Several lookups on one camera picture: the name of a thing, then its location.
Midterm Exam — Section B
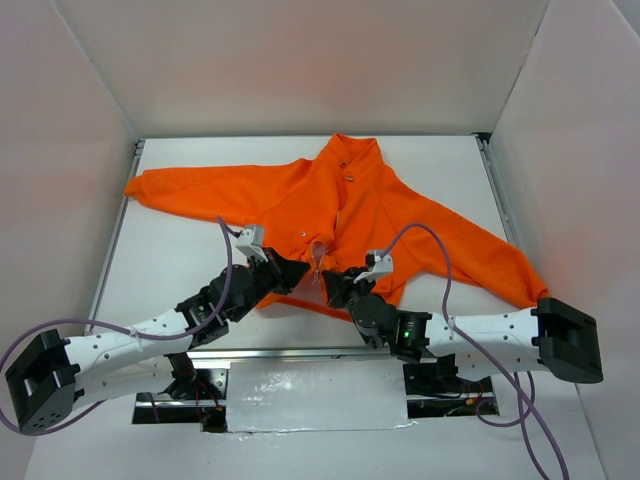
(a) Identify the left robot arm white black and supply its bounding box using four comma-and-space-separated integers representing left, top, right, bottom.
5, 248, 310, 436

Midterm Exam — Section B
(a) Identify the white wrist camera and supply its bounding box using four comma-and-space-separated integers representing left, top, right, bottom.
236, 224, 267, 262
353, 250, 394, 284

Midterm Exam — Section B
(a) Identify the orange zip-up jacket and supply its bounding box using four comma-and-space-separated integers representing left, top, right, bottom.
124, 134, 548, 309

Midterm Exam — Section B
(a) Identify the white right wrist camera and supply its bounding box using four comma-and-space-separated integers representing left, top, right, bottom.
353, 250, 394, 284

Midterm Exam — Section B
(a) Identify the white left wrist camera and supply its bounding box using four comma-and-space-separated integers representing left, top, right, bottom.
236, 224, 267, 262

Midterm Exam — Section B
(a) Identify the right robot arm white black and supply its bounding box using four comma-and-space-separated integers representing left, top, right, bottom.
322, 268, 604, 391

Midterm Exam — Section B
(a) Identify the white foil-wrapped block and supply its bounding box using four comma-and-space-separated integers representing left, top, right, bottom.
226, 359, 410, 433

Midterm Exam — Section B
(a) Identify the aluminium frame rail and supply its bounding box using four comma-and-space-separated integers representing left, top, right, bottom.
91, 135, 513, 360

